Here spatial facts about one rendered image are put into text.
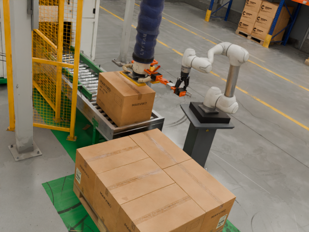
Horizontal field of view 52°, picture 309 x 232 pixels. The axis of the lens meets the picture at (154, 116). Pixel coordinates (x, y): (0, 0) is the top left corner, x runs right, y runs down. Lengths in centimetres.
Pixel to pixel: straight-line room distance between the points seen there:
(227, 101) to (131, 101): 102
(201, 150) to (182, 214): 133
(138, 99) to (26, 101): 118
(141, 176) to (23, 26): 176
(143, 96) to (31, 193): 150
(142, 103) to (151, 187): 104
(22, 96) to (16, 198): 102
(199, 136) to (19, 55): 210
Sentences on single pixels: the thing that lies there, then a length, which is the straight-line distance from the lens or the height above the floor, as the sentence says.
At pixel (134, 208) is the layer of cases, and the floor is 54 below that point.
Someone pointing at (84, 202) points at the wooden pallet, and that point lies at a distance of 335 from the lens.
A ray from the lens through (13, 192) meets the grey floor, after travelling 352.
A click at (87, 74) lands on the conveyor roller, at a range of 469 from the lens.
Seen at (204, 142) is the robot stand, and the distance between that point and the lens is 380.
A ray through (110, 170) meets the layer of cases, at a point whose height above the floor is 54.
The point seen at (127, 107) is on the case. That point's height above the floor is 81.
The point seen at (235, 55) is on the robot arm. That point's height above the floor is 158.
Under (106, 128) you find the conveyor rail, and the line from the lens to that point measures 348.
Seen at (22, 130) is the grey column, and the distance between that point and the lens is 377.
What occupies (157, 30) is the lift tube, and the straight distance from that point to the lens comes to 318.
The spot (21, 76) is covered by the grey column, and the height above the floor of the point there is 98.
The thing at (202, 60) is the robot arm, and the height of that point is 159.
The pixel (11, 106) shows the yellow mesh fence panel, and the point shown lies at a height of 35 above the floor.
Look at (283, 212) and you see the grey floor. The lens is 403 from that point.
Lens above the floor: 244
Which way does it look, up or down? 30 degrees down
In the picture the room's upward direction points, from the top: 12 degrees clockwise
